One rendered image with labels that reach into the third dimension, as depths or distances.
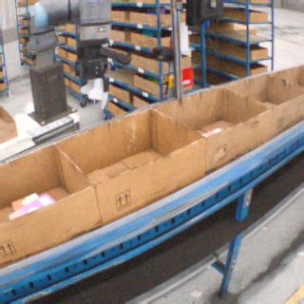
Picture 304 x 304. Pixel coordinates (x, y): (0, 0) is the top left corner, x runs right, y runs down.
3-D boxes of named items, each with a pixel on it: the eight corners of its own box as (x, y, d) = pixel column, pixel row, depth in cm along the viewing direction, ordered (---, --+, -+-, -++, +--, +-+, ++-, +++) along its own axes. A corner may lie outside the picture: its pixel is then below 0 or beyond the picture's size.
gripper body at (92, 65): (74, 78, 99) (75, 41, 94) (101, 73, 103) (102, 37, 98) (82, 83, 93) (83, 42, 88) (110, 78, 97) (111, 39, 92)
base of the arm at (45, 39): (25, 47, 184) (24, 31, 179) (51, 38, 194) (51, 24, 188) (34, 50, 172) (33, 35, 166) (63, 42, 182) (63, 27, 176)
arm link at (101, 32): (104, 24, 97) (116, 24, 89) (104, 38, 99) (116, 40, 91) (76, 27, 93) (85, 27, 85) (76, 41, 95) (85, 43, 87)
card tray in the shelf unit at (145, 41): (130, 43, 279) (130, 32, 273) (161, 37, 292) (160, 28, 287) (158, 50, 249) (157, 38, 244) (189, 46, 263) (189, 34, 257)
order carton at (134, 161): (153, 147, 139) (151, 107, 130) (205, 181, 118) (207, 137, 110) (63, 184, 120) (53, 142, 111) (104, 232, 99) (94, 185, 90)
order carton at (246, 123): (221, 120, 158) (222, 85, 149) (269, 144, 137) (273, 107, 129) (152, 148, 139) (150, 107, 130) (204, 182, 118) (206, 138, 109)
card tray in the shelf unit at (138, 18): (129, 22, 267) (129, 11, 262) (159, 18, 282) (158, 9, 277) (159, 27, 239) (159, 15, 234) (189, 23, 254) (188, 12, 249)
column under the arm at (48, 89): (27, 115, 208) (20, 68, 191) (59, 101, 222) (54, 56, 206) (42, 126, 191) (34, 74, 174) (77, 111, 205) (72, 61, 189)
